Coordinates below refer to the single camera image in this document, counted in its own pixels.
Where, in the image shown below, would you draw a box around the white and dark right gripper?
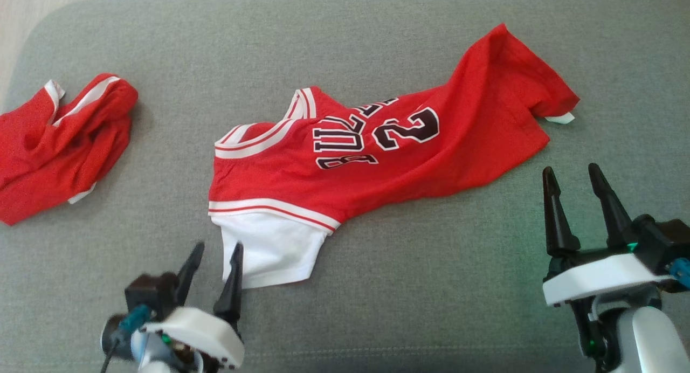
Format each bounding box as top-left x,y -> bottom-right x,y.
542,163 -> 675,372

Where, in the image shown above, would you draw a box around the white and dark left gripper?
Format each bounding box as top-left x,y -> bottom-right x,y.
141,242 -> 245,373

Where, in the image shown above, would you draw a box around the red basketball jersey white sleeves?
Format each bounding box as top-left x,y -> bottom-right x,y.
208,23 -> 582,291

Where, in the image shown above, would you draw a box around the red shorts with white trim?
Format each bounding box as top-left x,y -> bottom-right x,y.
0,73 -> 140,226

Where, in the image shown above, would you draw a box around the teal left camera connector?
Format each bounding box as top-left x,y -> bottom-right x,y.
119,305 -> 152,334

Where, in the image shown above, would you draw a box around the teal camera connector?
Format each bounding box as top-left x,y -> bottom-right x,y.
119,305 -> 152,334
668,257 -> 690,291

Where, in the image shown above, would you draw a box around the teal right camera connector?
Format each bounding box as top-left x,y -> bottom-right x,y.
668,257 -> 690,291

